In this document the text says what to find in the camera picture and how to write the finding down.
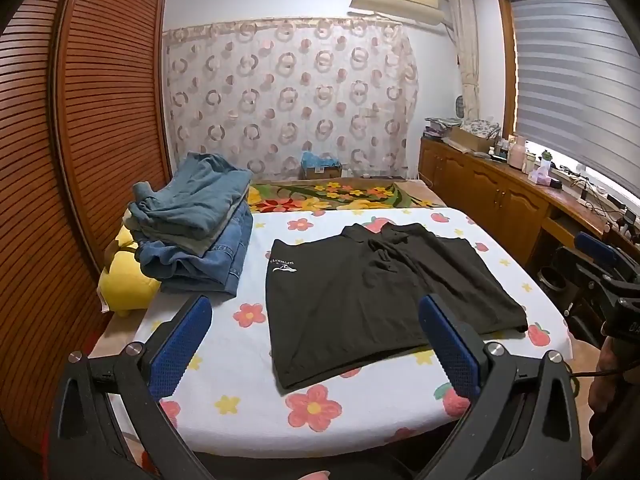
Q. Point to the white floral strawberry sheet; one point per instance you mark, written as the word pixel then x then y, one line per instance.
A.
pixel 229 402

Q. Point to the teal folded garment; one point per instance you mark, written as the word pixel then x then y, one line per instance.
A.
pixel 194 201

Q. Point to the black pants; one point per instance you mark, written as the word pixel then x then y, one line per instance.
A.
pixel 353 298

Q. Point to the grey window blind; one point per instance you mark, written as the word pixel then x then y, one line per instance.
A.
pixel 577 84

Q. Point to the cardboard box on cabinet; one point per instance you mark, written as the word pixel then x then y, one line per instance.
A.
pixel 468 140

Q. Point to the yellow plush toy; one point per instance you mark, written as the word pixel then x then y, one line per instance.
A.
pixel 122 287

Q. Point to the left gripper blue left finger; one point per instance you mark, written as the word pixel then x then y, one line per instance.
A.
pixel 170 349

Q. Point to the wooden sideboard cabinet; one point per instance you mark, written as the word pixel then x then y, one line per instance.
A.
pixel 529 221

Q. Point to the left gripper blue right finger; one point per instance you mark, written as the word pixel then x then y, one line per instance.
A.
pixel 458 347

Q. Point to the cardboard box with blue cloth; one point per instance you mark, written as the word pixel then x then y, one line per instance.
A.
pixel 314 167

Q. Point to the blue denim folded jeans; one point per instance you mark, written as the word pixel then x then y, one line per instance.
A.
pixel 218 270

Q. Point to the floral colourful blanket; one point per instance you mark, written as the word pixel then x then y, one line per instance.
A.
pixel 341 194

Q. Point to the patterned sheer curtain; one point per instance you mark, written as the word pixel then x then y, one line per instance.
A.
pixel 263 94

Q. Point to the pink bottle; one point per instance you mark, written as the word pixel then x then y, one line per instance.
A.
pixel 517 152

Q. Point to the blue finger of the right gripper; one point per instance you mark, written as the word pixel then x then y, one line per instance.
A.
pixel 595 248

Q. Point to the wooden louvred wardrobe door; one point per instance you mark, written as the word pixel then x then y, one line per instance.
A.
pixel 81 122

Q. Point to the grey folded garment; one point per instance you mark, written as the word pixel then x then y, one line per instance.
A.
pixel 187 243

